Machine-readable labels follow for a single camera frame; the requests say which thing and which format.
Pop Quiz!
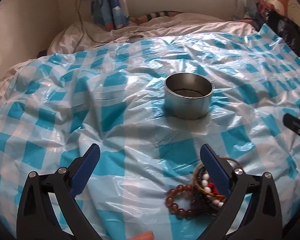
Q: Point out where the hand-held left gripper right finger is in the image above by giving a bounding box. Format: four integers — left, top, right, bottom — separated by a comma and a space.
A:
199, 144, 283, 240

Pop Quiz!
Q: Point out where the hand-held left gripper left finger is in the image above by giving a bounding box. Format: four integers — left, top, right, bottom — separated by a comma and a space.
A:
16, 144, 102, 240

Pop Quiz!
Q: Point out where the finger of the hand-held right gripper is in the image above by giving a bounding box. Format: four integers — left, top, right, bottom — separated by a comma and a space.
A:
283, 112, 300, 158

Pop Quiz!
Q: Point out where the white pearl bracelet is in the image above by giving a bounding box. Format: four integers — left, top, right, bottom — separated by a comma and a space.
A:
201, 162, 237, 208

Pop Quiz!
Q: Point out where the red beaded cord bracelet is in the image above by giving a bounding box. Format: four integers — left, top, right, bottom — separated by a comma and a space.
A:
206, 183, 219, 195

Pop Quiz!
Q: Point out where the set of thin metal bangles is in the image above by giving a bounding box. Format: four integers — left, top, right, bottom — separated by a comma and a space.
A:
222, 156, 243, 171

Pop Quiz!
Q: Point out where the amber bead bracelet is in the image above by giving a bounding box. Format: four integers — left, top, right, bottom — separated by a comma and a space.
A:
166, 184, 203, 215

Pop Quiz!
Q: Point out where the round metal tin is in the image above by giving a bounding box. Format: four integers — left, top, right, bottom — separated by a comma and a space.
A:
164, 73, 215, 120

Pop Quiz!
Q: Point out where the person's left hand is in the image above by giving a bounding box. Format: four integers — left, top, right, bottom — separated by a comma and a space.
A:
129, 231, 155, 240

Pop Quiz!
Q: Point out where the blue checked plastic sheet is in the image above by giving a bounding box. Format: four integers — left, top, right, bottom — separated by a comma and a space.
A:
0, 24, 300, 240

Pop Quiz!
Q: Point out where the black plastic bag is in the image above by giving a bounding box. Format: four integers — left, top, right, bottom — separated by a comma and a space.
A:
265, 10, 300, 58

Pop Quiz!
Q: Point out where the red cloth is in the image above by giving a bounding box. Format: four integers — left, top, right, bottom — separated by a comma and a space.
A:
258, 0, 273, 14

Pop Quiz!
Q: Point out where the pale printed curtain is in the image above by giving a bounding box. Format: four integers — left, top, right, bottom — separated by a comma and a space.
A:
237, 0, 268, 28

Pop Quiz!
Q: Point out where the striped pillow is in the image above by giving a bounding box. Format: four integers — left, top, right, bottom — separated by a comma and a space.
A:
130, 10, 183, 25

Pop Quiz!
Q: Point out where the blue printed curtain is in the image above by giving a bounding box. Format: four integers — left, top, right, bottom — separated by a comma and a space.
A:
91, 0, 129, 30

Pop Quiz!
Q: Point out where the white headboard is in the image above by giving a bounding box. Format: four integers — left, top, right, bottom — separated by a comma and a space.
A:
122, 0, 240, 23

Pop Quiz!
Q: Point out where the black charger cable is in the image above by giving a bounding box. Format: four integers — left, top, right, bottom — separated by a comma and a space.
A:
74, 0, 100, 43

